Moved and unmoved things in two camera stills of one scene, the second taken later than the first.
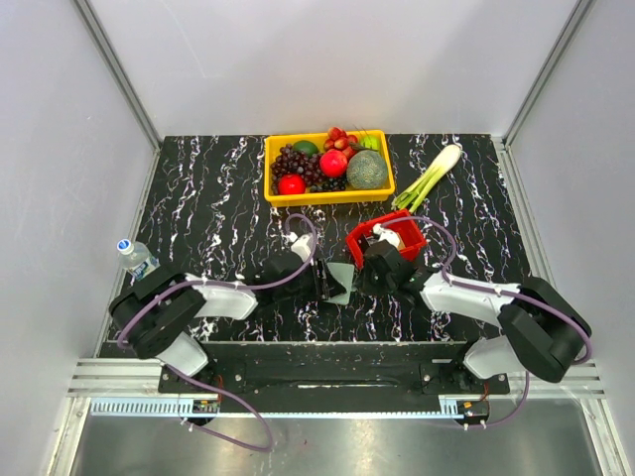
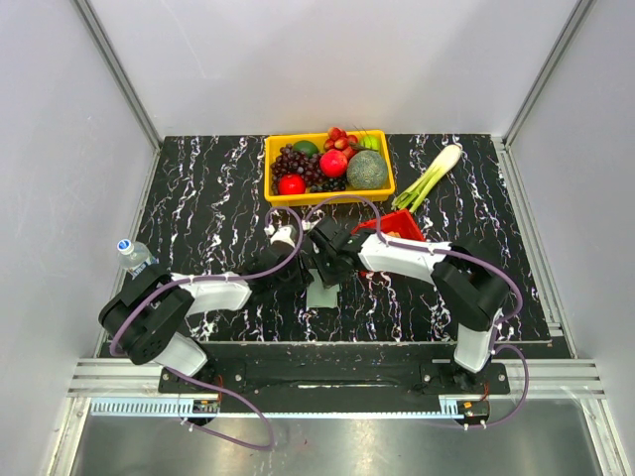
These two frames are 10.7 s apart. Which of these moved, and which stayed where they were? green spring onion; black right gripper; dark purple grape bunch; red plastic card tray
Moved: black right gripper
Stayed: red plastic card tray; dark purple grape bunch; green spring onion
